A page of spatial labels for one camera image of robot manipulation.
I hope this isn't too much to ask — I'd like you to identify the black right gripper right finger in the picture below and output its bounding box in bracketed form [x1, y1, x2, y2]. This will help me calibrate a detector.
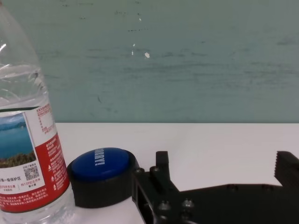
[272, 150, 299, 188]

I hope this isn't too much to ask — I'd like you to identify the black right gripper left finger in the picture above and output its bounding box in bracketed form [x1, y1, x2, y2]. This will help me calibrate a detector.
[131, 151, 181, 224]

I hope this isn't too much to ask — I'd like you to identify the blue push button black base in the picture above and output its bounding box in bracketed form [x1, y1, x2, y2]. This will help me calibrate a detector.
[67, 146, 141, 209]

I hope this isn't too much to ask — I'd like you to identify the clear water bottle red cap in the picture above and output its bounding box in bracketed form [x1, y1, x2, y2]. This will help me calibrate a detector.
[0, 0, 75, 224]

